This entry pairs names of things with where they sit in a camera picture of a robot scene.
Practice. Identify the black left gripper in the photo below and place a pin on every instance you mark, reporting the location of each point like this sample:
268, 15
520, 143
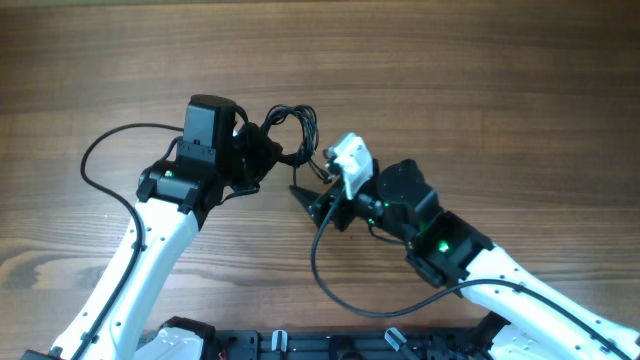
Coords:
261, 154

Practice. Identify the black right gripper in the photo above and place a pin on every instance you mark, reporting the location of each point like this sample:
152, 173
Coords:
329, 209

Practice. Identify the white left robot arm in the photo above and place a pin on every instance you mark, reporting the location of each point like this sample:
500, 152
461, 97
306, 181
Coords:
217, 148

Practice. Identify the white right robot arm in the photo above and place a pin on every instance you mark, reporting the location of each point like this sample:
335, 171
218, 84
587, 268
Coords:
528, 318

